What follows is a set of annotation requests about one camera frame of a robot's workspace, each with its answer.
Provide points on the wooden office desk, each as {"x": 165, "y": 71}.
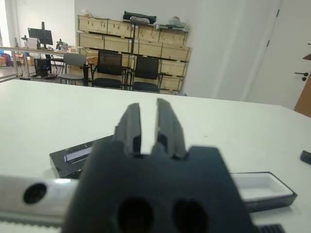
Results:
{"x": 60, "y": 51}

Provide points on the brown wooden panel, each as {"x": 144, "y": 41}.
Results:
{"x": 305, "y": 102}

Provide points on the black computer monitor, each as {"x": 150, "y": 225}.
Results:
{"x": 36, "y": 35}

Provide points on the black mesh office chair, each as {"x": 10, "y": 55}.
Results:
{"x": 109, "y": 61}
{"x": 147, "y": 68}

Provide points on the grey office chair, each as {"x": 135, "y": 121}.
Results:
{"x": 74, "y": 59}

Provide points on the white door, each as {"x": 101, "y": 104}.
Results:
{"x": 286, "y": 48}

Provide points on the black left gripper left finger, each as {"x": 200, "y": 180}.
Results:
{"x": 128, "y": 126}

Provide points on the black bag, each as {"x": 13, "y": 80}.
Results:
{"x": 136, "y": 14}

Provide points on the wooden crate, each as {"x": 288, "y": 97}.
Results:
{"x": 90, "y": 41}
{"x": 175, "y": 68}
{"x": 120, "y": 29}
{"x": 147, "y": 48}
{"x": 92, "y": 25}
{"x": 117, "y": 44}
{"x": 173, "y": 38}
{"x": 88, "y": 54}
{"x": 148, "y": 33}
{"x": 171, "y": 83}
{"x": 176, "y": 53}

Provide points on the black slim camera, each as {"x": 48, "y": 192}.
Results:
{"x": 306, "y": 157}

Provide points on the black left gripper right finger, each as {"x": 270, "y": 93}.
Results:
{"x": 170, "y": 128}

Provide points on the black box lid purple print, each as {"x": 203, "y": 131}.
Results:
{"x": 73, "y": 155}

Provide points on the black computer tower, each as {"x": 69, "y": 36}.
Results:
{"x": 42, "y": 66}

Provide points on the pile of packaging material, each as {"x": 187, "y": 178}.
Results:
{"x": 175, "y": 21}

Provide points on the black box base white insert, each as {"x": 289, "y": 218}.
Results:
{"x": 257, "y": 185}

